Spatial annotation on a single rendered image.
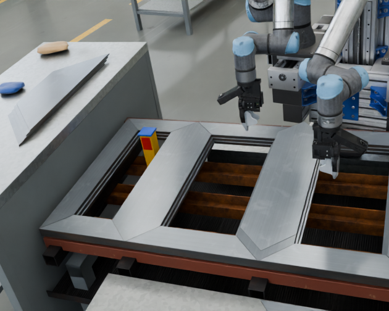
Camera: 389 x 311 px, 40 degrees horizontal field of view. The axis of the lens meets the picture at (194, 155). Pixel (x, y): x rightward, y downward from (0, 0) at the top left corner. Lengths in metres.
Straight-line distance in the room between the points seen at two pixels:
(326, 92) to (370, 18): 0.80
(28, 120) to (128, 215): 0.57
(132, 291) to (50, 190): 0.52
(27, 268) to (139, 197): 0.46
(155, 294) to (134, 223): 0.26
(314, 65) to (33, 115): 1.08
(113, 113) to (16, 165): 0.62
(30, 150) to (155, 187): 0.46
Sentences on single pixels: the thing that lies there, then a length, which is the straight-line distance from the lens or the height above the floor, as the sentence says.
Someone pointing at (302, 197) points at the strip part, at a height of 0.85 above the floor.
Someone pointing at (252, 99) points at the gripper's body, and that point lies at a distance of 1.98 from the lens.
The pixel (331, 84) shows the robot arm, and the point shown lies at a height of 1.26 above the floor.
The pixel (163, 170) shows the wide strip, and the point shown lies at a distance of 2.04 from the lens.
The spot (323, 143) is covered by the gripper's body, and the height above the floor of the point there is 1.04.
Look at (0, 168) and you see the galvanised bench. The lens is 1.96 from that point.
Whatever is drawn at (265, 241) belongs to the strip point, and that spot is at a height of 0.85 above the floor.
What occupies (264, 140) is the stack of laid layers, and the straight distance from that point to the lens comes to 2.15.
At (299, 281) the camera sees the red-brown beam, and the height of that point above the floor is 0.78.
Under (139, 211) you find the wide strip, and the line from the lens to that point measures 1.87.
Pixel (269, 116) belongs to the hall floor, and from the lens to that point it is 3.94.
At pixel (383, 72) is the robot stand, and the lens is 2.38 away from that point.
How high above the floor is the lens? 2.01
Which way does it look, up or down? 34 degrees down
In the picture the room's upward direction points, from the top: 10 degrees counter-clockwise
